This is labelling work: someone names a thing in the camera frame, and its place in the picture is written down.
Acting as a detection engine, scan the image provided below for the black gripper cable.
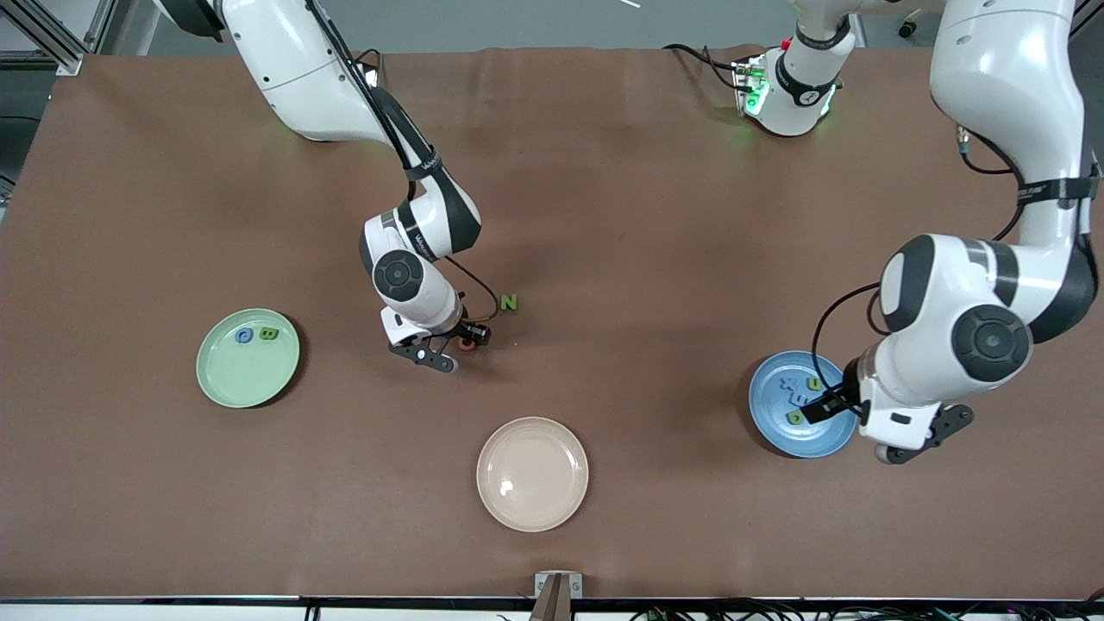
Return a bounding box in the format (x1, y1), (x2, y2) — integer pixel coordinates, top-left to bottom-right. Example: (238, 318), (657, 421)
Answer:
(811, 283), (889, 389)
(444, 256), (501, 323)

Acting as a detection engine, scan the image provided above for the beige plate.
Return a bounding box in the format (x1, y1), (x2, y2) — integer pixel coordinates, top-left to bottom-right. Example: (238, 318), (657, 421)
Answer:
(476, 417), (590, 533)

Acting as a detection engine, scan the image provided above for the brown table mat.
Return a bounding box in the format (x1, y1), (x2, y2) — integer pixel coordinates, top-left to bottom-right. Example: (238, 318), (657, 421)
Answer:
(0, 45), (1104, 602)

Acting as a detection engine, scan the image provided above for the green plate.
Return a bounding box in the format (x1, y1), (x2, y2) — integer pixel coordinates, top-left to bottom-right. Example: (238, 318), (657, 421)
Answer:
(196, 308), (302, 410)

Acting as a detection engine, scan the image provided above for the blue plate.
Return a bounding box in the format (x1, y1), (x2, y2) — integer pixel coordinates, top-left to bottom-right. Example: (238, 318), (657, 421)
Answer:
(748, 349), (859, 459)

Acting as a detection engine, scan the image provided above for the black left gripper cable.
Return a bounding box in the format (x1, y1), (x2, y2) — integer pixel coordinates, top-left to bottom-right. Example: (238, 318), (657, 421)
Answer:
(811, 283), (889, 389)

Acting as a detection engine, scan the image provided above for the aluminium frame profile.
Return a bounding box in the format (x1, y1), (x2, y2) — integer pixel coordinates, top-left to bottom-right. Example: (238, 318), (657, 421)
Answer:
(0, 0), (117, 77)

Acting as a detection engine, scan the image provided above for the brown camera post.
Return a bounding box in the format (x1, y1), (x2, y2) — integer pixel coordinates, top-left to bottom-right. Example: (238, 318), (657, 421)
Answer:
(528, 574), (574, 621)

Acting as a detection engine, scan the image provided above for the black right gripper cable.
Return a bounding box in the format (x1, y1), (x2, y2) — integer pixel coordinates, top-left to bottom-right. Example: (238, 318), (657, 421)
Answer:
(444, 256), (501, 323)

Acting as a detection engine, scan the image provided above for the silver metal mounting bracket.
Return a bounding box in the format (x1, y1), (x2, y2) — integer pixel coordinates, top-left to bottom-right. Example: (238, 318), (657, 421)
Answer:
(534, 571), (584, 599)

